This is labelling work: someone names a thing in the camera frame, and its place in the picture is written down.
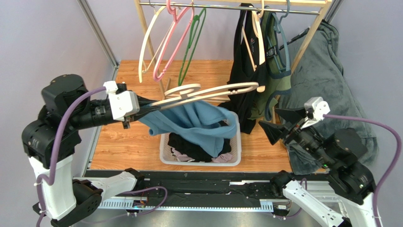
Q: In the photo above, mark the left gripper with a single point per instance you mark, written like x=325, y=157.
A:
x=144, y=109

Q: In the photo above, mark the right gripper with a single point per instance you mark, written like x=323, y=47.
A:
x=291, y=130

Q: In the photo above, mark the beige wooden hanger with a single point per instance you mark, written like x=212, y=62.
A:
x=191, y=93

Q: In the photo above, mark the cream plastic hanger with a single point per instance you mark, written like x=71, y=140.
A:
x=144, y=68

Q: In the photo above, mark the black tank top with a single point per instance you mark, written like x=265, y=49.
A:
x=192, y=150

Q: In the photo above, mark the green plastic hanger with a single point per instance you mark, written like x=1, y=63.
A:
x=194, y=35

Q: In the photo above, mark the black garment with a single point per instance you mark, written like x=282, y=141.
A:
x=242, y=71

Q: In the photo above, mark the mauve tank top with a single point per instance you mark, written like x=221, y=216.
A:
x=223, y=158

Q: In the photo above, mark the blue tank top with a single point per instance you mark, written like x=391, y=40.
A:
x=199, y=123

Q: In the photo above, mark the light wooden hanger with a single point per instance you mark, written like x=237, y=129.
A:
x=258, y=33

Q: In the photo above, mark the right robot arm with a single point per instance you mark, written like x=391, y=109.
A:
x=339, y=154

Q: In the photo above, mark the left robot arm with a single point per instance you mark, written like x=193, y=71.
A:
x=50, y=142

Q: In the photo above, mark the olive green tank top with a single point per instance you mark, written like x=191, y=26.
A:
x=270, y=88

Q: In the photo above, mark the teal plastic hanger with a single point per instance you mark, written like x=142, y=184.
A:
x=280, y=47

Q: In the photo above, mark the white plastic basket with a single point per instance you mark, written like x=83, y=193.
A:
x=236, y=148

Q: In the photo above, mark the grey fleece blanket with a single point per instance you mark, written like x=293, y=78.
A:
x=320, y=73

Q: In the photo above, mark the wooden clothes rack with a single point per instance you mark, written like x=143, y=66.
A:
x=279, y=65

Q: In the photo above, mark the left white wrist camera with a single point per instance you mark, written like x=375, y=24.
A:
x=123, y=102

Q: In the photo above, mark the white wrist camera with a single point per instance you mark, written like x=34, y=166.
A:
x=315, y=109
x=123, y=102

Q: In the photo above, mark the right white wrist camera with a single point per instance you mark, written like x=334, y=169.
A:
x=315, y=109

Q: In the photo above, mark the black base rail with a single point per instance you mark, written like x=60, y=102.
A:
x=212, y=189

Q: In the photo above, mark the aluminium frame post left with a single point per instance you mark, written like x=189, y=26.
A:
x=91, y=18

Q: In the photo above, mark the aluminium frame post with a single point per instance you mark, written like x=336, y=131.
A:
x=333, y=9
x=91, y=18

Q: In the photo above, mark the aluminium frame post right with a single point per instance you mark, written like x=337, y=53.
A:
x=333, y=9

